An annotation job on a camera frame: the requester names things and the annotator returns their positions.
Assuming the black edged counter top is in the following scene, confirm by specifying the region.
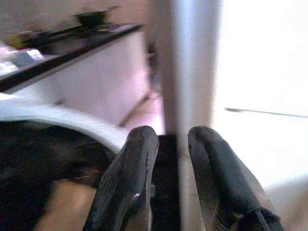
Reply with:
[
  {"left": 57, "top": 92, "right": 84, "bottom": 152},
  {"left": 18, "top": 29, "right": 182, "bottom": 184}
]
[{"left": 0, "top": 23, "right": 145, "bottom": 93}]

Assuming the white door frame post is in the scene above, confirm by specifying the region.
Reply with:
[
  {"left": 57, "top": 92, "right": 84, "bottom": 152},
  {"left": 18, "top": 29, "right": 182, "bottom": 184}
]
[{"left": 146, "top": 0, "right": 223, "bottom": 231}]

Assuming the white cabinet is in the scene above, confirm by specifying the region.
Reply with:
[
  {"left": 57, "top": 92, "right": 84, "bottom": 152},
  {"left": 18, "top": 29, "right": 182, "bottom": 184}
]
[{"left": 14, "top": 31, "right": 154, "bottom": 127}]

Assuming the dark clothes pile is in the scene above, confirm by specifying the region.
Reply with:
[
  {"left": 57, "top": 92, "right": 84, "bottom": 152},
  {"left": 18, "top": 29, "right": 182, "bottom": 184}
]
[{"left": 0, "top": 120, "right": 116, "bottom": 231}]

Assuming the white laundry basket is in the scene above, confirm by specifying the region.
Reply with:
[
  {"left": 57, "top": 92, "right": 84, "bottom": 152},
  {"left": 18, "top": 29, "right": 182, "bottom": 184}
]
[{"left": 0, "top": 92, "right": 132, "bottom": 154}]

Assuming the black pot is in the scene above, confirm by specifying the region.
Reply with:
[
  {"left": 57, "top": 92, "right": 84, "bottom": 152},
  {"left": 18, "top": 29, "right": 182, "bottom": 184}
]
[{"left": 73, "top": 11, "right": 109, "bottom": 27}]

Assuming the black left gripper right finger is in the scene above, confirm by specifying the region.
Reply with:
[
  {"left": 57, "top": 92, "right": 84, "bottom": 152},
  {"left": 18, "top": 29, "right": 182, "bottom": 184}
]
[{"left": 187, "top": 126, "right": 284, "bottom": 231}]

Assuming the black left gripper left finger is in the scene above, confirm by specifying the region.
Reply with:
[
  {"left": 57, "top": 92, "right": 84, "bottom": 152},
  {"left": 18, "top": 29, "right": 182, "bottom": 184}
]
[{"left": 83, "top": 126, "right": 160, "bottom": 231}]

